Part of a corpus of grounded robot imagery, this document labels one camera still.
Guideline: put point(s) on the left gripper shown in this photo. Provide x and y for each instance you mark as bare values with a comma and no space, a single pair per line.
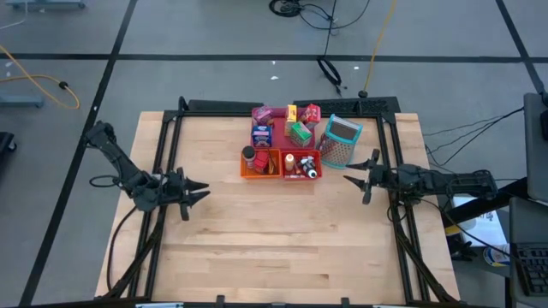
173,190

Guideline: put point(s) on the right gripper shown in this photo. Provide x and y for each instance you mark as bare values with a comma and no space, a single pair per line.
383,177

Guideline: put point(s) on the teal metal box grater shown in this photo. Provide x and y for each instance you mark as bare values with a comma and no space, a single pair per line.
340,145

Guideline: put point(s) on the garlic powder spice jar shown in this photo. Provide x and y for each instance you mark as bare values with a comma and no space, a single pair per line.
248,153

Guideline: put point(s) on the green cereal box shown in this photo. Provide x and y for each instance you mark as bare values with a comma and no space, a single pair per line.
301,134

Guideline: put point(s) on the red Froot Loops cereal box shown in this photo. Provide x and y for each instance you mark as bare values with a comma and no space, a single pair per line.
311,115

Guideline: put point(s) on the blue Frosted Flakes cereal box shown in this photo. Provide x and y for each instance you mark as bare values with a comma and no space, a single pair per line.
261,136

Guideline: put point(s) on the yellow cereal box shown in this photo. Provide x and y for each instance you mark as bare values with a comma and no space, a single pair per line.
291,113

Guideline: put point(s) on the purple Raisin Bran cereal box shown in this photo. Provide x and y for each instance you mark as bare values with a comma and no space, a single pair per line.
262,115

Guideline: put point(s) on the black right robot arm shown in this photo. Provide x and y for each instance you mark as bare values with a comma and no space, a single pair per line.
449,183

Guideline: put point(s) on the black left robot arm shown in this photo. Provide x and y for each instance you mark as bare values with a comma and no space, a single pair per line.
122,162

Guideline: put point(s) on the red plastic basket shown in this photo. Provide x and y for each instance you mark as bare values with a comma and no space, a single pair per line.
301,152

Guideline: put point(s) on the orange plastic basket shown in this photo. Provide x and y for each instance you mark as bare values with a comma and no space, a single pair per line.
261,176

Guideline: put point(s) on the small yellow mustard bottle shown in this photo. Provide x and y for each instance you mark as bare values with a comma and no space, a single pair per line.
290,162

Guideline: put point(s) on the red plastic tray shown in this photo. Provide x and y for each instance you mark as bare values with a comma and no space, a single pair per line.
280,139

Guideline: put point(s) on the black yellow tool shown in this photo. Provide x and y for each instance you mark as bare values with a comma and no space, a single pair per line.
460,248

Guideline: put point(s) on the white paper sheet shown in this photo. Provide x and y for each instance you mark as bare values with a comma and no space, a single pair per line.
484,222

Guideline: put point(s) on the grey desk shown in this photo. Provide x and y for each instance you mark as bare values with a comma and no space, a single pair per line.
528,218

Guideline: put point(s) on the grey monitor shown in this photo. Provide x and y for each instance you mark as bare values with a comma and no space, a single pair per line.
537,149

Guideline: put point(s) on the black keyboard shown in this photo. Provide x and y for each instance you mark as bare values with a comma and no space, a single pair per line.
533,267

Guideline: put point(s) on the grey cart base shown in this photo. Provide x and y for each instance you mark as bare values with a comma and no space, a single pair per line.
21,101
43,3

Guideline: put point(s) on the black caster wheel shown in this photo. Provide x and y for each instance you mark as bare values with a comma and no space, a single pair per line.
5,141

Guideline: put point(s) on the black aluminium table frame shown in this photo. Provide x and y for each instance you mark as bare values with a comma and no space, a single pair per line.
205,114

